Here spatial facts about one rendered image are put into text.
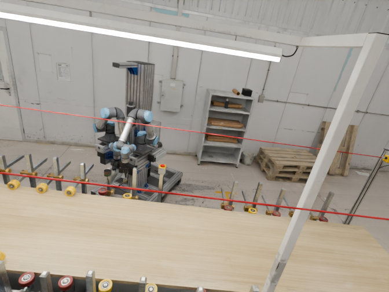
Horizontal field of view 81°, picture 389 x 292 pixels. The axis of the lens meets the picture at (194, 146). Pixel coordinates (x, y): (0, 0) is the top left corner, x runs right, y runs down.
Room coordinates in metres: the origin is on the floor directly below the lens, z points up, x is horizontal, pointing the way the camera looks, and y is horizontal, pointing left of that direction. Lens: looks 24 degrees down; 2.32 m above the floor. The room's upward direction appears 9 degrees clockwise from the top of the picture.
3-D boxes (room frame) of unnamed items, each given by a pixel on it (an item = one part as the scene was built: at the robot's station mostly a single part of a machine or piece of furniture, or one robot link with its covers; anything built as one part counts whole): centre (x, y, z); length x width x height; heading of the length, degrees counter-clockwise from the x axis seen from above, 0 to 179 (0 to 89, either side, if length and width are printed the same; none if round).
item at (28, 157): (1.81, 1.53, 0.93); 0.04 x 0.04 x 0.48; 4
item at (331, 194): (2.01, -1.46, 0.93); 0.04 x 0.04 x 0.48; 4
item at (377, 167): (2.00, -1.78, 1.20); 0.15 x 0.12 x 1.00; 94
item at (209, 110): (4.57, -0.54, 0.78); 0.90 x 0.45 x 1.55; 100
